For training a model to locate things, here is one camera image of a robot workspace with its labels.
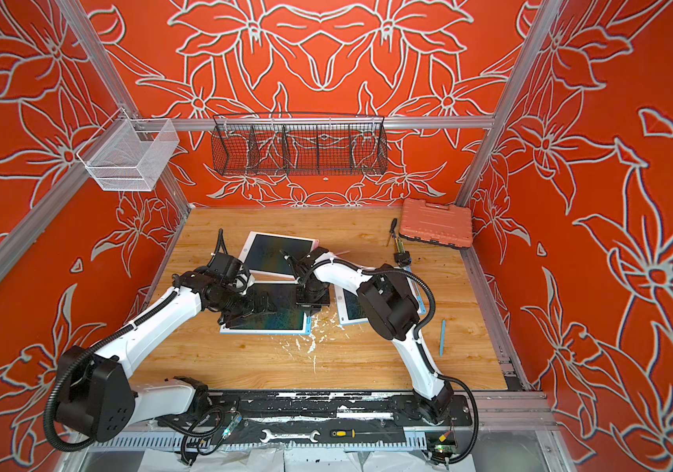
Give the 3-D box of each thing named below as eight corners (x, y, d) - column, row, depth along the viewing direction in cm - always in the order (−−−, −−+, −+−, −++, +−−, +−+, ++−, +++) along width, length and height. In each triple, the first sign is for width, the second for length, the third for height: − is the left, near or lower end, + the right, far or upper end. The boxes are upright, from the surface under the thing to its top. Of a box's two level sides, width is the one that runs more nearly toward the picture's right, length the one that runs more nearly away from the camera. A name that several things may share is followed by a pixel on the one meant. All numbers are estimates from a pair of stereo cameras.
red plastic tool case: (396, 239, 111) (399, 230, 107) (401, 205, 123) (403, 196, 119) (469, 253, 106) (474, 244, 102) (466, 216, 119) (471, 207, 114)
